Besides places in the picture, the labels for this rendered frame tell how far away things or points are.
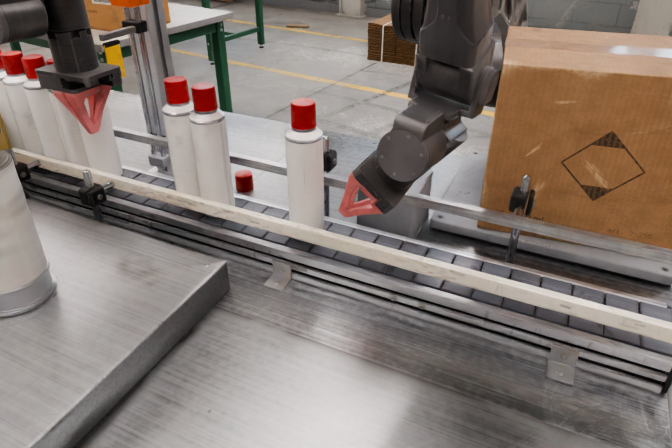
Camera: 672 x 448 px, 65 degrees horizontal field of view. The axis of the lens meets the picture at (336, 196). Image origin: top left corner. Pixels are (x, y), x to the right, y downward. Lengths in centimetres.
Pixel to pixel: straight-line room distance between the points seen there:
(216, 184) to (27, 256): 27
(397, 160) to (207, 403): 34
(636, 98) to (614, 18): 511
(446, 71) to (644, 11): 527
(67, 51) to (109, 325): 37
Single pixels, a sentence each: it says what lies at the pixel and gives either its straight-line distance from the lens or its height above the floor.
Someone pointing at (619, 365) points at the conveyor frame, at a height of 85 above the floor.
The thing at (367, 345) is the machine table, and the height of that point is 83.
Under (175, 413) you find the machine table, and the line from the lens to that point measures 64.
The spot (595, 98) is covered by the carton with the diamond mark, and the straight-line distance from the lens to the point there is 79.
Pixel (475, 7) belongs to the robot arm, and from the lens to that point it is 54.
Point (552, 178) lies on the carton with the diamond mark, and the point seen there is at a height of 96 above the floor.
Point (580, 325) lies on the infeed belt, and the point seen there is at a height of 88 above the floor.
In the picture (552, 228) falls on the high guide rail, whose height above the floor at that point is 96.
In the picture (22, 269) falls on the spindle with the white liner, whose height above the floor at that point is 94.
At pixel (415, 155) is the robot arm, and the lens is 54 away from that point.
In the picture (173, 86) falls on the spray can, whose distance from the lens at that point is 81.
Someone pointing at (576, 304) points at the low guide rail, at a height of 91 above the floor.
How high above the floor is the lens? 132
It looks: 30 degrees down
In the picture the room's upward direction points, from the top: straight up
